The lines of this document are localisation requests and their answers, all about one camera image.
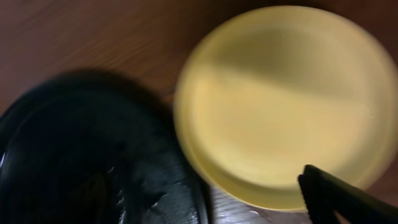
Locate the round black tray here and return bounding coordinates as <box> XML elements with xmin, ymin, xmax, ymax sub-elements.
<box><xmin>1</xmin><ymin>70</ymin><xmax>211</xmax><ymax>224</ymax></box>

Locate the yellow plate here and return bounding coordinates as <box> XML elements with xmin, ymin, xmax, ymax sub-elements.
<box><xmin>174</xmin><ymin>6</ymin><xmax>397</xmax><ymax>212</ymax></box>

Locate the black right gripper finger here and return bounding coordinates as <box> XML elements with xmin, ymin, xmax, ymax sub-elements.
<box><xmin>298</xmin><ymin>165</ymin><xmax>397</xmax><ymax>224</ymax></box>

